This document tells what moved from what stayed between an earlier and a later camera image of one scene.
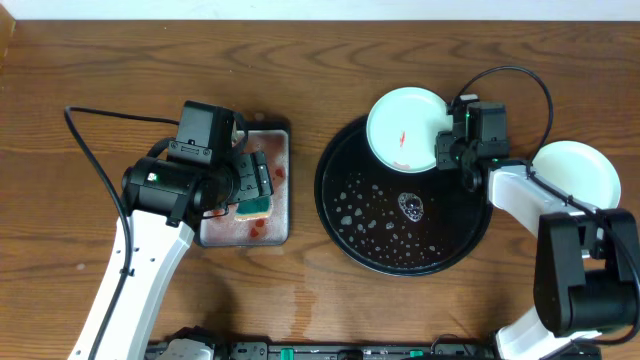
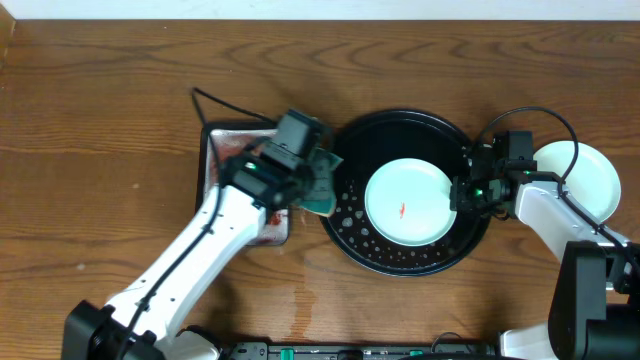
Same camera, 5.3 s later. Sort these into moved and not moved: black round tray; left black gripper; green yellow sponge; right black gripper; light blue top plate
Moved: right black gripper; left black gripper; light blue top plate; green yellow sponge
Not moved: black round tray
